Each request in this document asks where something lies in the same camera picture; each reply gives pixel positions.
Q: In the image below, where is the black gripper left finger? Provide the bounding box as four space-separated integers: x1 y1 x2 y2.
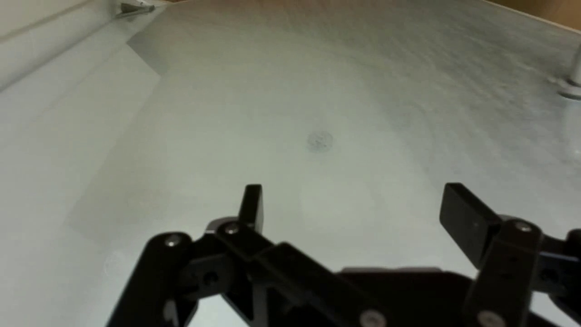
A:
107 182 365 327

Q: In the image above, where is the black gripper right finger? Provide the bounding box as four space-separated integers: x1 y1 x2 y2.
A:
440 180 581 327

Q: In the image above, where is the frosted glass shower door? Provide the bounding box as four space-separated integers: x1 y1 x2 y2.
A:
0 0 581 327

